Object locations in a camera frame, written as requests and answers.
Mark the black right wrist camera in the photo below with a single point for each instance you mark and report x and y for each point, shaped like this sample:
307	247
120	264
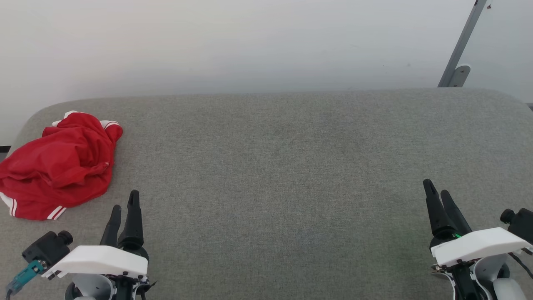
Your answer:
522	223

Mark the grey metal wall bracket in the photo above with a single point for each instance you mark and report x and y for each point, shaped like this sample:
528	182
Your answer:
462	46

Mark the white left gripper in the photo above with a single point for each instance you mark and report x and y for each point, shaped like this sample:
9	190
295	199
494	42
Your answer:
100	260

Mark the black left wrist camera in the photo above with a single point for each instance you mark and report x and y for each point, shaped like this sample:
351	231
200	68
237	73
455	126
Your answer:
46	248

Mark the red and white sports shirt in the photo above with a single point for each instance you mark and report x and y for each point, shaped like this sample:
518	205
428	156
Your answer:
58	166

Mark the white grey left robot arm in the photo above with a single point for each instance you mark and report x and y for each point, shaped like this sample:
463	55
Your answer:
89	288

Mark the grey fabric sofa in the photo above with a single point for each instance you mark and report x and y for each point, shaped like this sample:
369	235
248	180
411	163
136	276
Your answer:
275	175

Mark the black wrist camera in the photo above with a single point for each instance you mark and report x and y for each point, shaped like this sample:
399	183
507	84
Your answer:
46	248
522	223

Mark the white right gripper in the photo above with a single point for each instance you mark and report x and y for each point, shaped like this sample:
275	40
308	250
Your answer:
479	246

